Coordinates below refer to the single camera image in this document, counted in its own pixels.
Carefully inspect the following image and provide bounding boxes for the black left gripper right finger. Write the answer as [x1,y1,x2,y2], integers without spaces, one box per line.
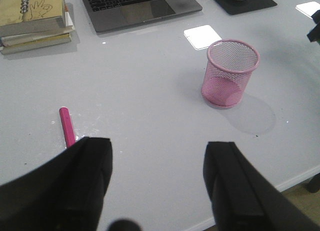
[203,141,320,231]

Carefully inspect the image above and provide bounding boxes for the pink marker pen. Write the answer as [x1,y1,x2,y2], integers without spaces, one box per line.
[59,107,76,148]

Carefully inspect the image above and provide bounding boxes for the top yellow book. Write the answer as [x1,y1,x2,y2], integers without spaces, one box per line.
[0,0,66,37]

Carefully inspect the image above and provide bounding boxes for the bottom pale book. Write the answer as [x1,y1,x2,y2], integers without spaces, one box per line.
[0,33,72,55]

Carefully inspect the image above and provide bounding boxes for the middle white book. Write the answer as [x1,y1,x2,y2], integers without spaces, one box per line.
[0,4,75,47]

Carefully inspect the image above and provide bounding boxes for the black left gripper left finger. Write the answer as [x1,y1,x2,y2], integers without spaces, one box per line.
[0,137,113,231]

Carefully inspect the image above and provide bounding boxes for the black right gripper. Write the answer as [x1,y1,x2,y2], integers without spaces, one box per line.
[307,11,320,42]

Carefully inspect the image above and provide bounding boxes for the grey laptop computer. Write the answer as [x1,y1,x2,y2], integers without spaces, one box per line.
[82,0,203,33]

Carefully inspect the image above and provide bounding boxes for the pink mesh pen holder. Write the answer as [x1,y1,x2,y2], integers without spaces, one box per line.
[201,39,260,109]

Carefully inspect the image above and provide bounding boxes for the black mouse pad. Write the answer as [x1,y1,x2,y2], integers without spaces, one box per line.
[215,0,278,15]

